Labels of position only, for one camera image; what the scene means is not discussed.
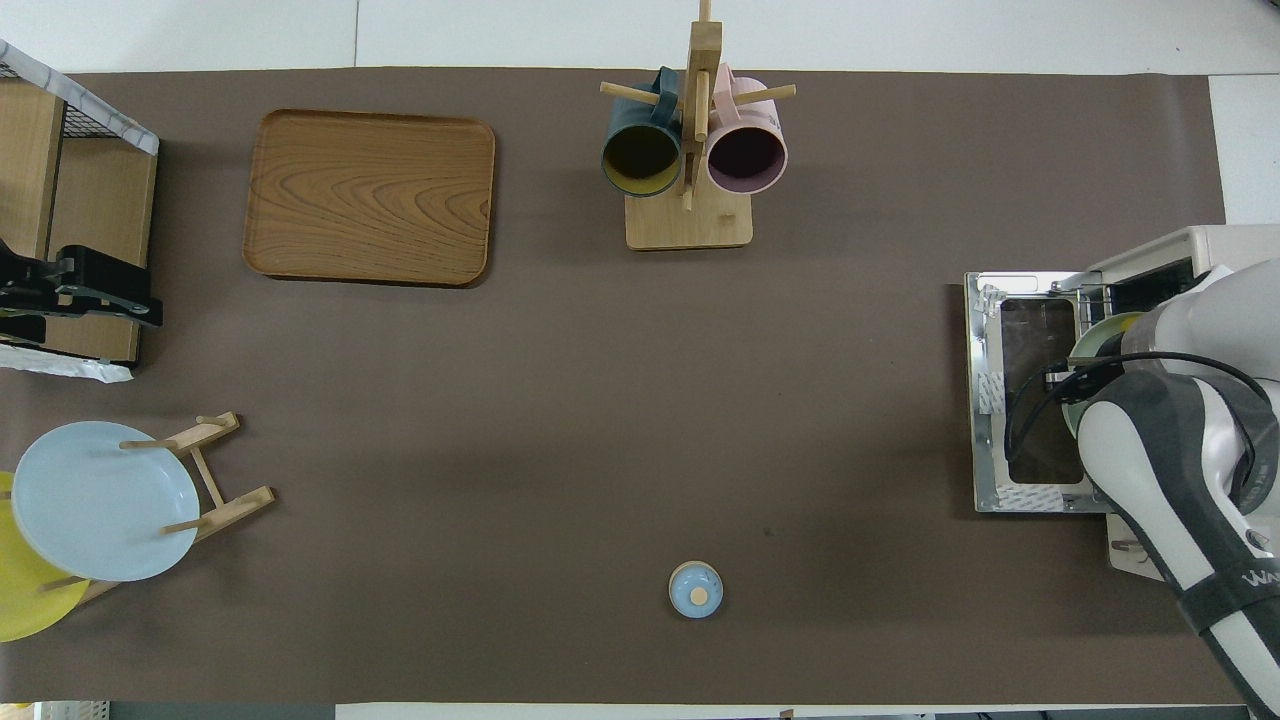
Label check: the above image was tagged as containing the light green plate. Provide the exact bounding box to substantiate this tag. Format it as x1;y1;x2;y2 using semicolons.
1063;311;1146;441

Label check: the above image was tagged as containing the light blue plate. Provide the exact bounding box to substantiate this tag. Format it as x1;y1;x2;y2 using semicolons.
12;420;201;583

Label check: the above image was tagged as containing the yellow plate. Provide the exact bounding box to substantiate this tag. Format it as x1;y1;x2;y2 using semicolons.
0;470;91;643

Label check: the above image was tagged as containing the dark teal mug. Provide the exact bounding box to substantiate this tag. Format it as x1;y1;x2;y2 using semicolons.
601;67;684;199

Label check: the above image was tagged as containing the pink mug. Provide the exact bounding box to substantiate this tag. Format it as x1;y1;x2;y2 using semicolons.
705;63;790;197

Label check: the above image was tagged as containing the wooden serving tray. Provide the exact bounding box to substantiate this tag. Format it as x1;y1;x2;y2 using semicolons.
243;108;497;289

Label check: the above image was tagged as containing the wooden plate rack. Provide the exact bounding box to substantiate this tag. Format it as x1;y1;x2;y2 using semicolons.
0;410;276;609

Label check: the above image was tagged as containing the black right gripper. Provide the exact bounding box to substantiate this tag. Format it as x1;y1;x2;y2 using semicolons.
1043;357;1126;403

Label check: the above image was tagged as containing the cream toaster oven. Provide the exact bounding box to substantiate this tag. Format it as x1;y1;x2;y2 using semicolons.
965;224;1280;583

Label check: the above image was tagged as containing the wooden step shelf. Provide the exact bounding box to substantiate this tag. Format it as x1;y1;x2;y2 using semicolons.
0;80;158;363

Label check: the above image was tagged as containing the brown table mat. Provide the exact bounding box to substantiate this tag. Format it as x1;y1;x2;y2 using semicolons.
0;68;1276;706

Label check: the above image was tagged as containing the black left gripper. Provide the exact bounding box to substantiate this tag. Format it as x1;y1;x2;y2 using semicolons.
0;240;163;346

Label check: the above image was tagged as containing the wooden mug tree stand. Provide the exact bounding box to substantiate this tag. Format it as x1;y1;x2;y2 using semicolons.
600;0;798;251

